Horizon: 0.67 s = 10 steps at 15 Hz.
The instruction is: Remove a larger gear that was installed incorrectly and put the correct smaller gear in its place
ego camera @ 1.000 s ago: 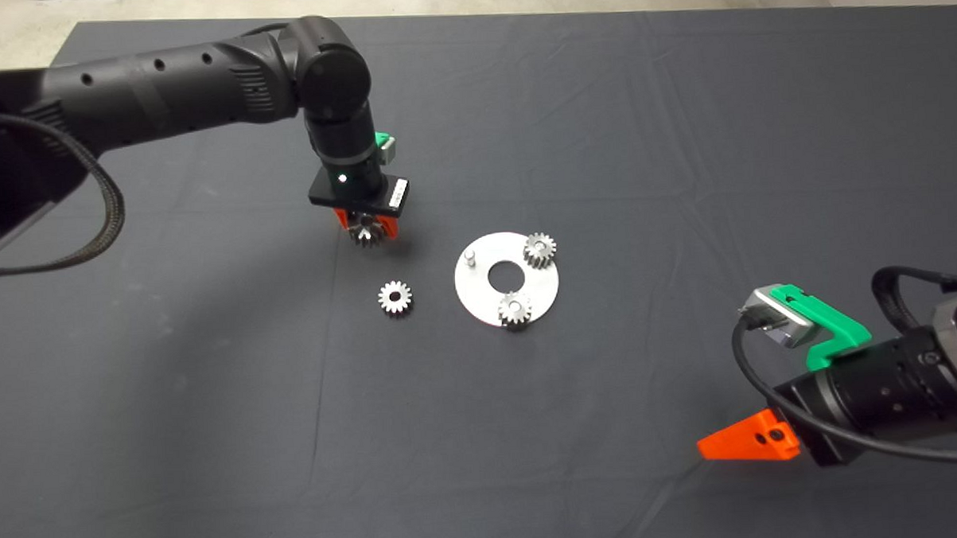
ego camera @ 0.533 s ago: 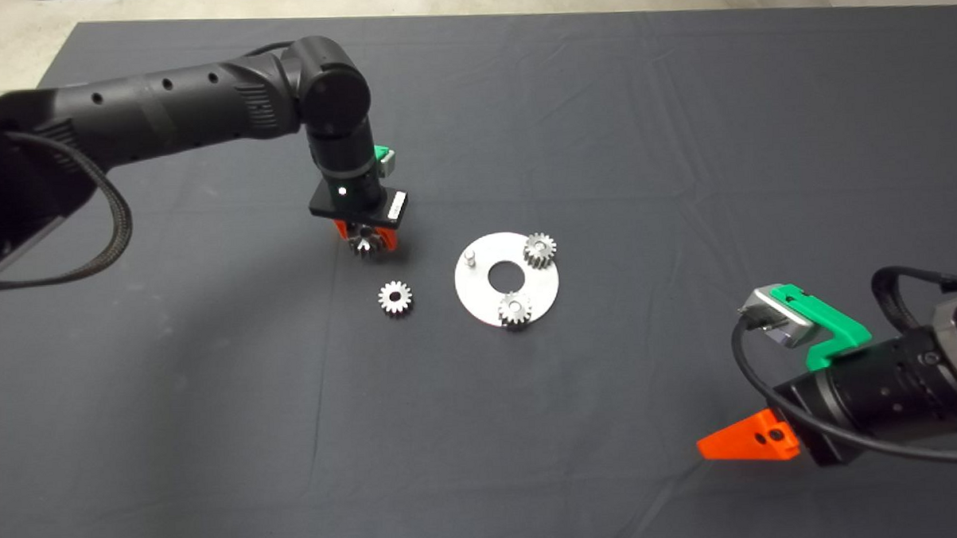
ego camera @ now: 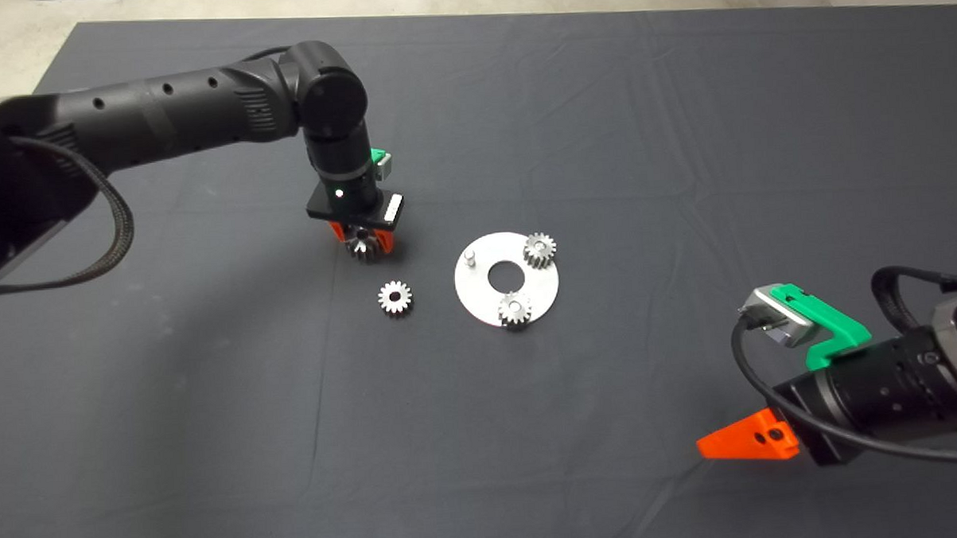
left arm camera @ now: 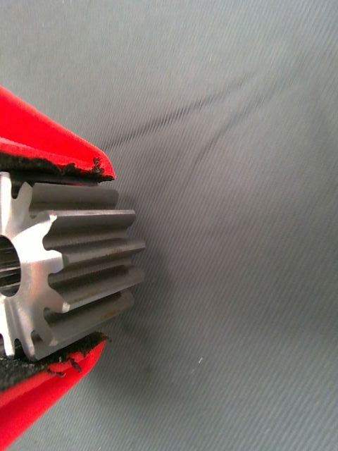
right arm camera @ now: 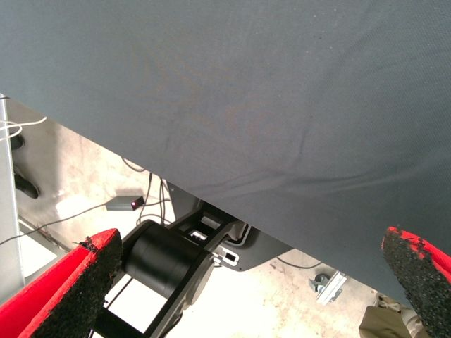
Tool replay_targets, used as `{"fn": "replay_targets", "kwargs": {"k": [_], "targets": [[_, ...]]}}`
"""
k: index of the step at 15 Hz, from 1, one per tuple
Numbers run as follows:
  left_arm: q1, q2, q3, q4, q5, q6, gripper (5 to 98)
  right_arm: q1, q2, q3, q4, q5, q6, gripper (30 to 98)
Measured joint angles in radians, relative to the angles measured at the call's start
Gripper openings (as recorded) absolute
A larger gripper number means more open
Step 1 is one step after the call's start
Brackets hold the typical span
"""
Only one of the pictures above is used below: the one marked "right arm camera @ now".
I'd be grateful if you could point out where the white cable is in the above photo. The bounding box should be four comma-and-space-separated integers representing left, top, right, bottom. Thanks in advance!
0, 115, 49, 142

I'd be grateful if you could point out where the thin grey floor cable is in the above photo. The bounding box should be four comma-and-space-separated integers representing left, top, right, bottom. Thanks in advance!
276, 256, 322, 270
0, 202, 109, 246

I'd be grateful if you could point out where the caster wheel with metal bracket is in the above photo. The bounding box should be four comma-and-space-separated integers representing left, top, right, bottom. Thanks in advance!
309, 270, 348, 306

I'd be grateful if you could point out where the grey power adapter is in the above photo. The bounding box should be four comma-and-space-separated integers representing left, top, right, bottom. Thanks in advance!
105, 196, 146, 213

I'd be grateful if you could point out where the person in khaki trousers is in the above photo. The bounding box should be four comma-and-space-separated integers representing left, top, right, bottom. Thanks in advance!
359, 292, 429, 338

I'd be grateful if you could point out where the thin black floor cable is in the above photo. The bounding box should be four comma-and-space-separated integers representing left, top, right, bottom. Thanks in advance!
137, 172, 177, 226

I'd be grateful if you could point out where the dark grey table cloth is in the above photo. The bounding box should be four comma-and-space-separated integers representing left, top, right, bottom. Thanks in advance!
0, 0, 451, 307

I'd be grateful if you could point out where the grey metal cabinet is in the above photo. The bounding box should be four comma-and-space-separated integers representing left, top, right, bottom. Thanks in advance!
0, 93, 25, 303

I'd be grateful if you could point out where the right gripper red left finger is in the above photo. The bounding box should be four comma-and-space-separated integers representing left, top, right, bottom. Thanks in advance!
0, 227, 123, 338

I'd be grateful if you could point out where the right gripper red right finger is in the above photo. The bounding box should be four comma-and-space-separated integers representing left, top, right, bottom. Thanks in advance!
381, 226, 451, 338

